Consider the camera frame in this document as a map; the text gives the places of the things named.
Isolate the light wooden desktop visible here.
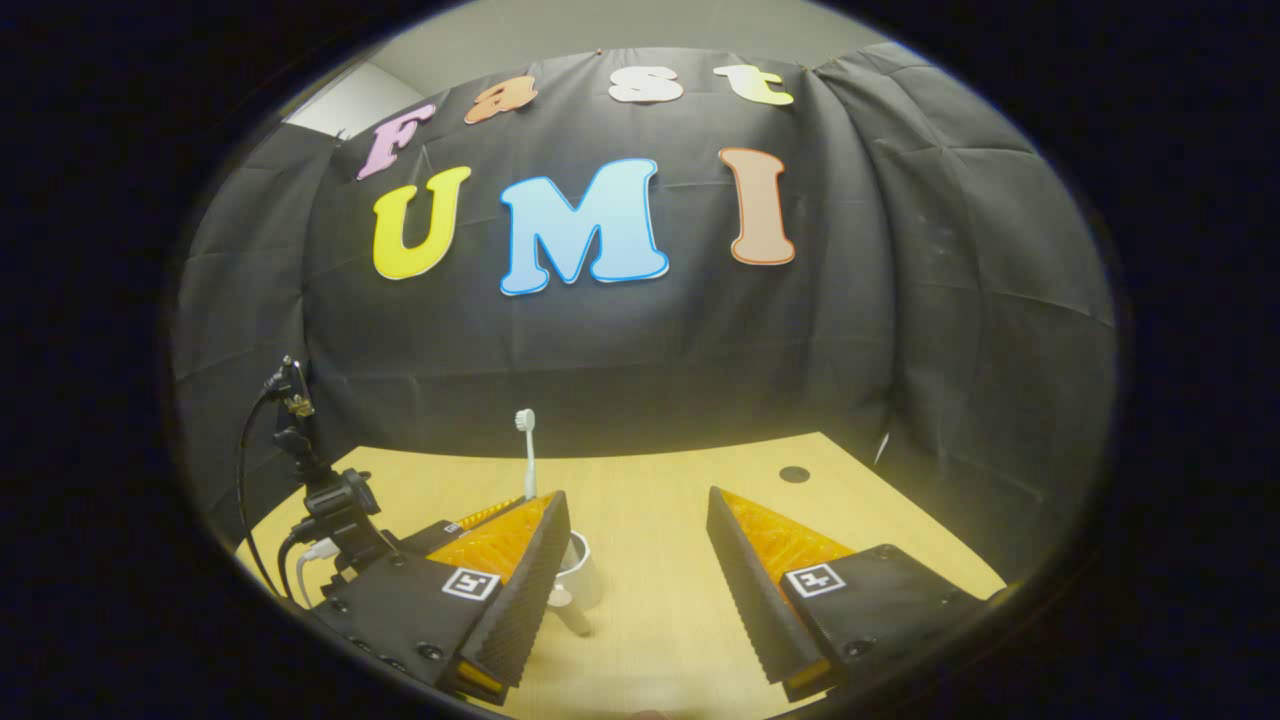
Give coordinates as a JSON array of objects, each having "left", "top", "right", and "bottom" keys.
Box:
[{"left": 235, "top": 432, "right": 1009, "bottom": 719}]

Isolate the white cable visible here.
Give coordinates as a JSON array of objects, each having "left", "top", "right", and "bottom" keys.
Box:
[{"left": 295, "top": 540, "right": 341, "bottom": 606}]

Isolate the black backdrop cloth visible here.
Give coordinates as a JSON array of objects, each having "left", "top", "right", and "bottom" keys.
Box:
[{"left": 170, "top": 45, "right": 1119, "bottom": 591}]

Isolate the black cable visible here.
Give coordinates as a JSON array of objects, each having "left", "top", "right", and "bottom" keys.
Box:
[{"left": 236, "top": 385, "right": 301, "bottom": 601}]

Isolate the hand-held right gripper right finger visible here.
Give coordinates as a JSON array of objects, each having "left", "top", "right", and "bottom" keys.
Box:
[{"left": 706, "top": 486, "right": 993, "bottom": 703}]

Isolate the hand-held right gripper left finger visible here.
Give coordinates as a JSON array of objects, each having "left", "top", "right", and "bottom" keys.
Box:
[{"left": 318, "top": 489, "right": 572, "bottom": 703}]

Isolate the white cup with wooden handle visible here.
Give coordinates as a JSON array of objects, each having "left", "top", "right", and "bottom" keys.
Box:
[{"left": 553, "top": 530, "right": 607, "bottom": 637}]

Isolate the pale blue toothbrush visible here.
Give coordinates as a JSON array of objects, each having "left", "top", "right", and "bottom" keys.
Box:
[{"left": 514, "top": 408, "right": 539, "bottom": 501}]

